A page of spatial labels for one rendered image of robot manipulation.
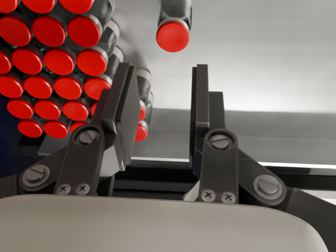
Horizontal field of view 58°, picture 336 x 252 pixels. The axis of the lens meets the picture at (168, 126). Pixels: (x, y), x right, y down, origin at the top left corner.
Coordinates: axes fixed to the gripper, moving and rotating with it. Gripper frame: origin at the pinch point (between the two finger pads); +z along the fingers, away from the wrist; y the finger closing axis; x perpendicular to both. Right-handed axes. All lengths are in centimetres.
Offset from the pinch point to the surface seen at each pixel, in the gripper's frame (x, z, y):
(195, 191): -17.8, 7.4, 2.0
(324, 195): -20.9, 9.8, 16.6
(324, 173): -19.5, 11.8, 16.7
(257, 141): -13.6, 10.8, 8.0
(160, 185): -20.5, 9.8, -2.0
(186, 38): -0.1, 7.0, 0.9
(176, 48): -0.8, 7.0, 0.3
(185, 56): -4.3, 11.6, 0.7
